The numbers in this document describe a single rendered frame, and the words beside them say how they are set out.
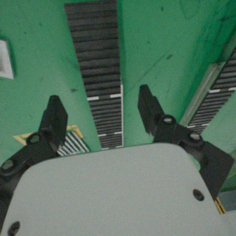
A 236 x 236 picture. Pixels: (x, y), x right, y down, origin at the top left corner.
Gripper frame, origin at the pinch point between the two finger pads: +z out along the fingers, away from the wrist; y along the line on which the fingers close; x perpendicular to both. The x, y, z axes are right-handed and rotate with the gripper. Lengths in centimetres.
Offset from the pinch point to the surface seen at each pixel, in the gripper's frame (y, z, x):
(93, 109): -1.7, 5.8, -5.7
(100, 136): -1.7, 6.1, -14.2
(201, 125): 20.9, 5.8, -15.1
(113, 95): 1.6, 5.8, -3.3
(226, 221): 337, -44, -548
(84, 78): -1.9, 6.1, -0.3
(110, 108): 1.0, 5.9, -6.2
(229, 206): 699, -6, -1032
